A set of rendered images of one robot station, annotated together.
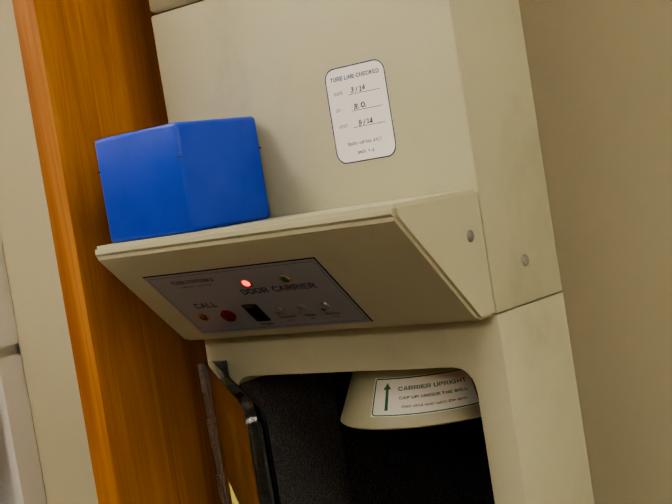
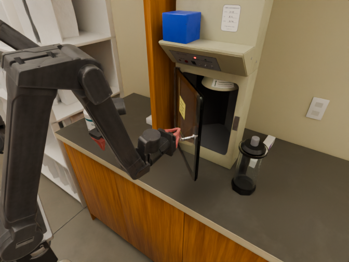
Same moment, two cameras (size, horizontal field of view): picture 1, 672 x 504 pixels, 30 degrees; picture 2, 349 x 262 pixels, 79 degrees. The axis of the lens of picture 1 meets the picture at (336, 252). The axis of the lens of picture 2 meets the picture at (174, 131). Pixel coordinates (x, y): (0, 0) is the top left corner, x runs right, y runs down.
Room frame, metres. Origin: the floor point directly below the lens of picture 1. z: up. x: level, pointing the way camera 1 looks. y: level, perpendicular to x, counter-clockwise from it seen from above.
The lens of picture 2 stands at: (0.25, 0.21, 1.68)
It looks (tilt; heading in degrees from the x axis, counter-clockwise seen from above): 35 degrees down; 356
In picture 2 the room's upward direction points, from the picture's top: straight up
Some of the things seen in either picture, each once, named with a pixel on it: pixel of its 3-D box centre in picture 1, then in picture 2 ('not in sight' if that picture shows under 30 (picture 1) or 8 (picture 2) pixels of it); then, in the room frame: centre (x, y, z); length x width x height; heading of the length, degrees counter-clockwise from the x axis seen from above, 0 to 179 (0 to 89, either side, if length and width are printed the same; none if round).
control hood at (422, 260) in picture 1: (284, 279); (203, 57); (1.02, 0.04, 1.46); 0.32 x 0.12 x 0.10; 52
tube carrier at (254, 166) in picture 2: not in sight; (247, 167); (0.86, -0.14, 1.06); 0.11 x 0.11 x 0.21
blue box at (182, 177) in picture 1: (183, 179); (181, 26); (1.08, 0.12, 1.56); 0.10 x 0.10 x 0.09; 52
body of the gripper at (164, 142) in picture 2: not in sight; (161, 145); (0.85, 0.21, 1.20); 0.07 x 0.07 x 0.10; 51
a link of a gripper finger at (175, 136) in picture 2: not in sight; (172, 136); (0.91, 0.17, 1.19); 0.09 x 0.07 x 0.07; 141
